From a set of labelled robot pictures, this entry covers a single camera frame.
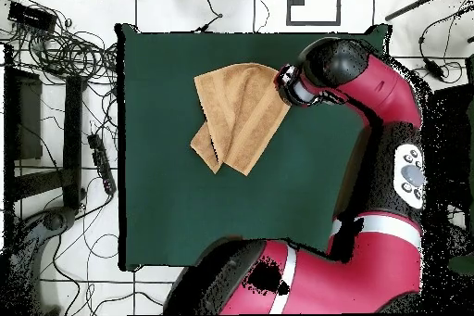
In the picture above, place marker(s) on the tan terry towel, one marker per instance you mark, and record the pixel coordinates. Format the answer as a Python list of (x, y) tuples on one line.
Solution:
[(240, 116)]

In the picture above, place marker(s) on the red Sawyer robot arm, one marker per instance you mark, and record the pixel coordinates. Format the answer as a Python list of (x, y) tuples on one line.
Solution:
[(370, 275)]

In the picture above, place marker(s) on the dark green table cloth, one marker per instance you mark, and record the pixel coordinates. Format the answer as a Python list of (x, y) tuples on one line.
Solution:
[(185, 212)]

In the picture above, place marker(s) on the black power strip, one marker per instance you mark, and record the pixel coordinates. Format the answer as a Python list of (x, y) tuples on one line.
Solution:
[(102, 164)]

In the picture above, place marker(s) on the black hub box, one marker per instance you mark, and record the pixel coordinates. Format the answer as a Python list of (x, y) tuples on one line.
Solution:
[(31, 16)]

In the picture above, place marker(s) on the grey tripod base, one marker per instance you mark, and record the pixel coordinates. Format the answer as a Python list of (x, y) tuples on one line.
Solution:
[(52, 221)]

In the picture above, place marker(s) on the black frame stand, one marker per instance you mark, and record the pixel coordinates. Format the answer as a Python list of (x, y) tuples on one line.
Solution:
[(455, 116), (72, 138)]

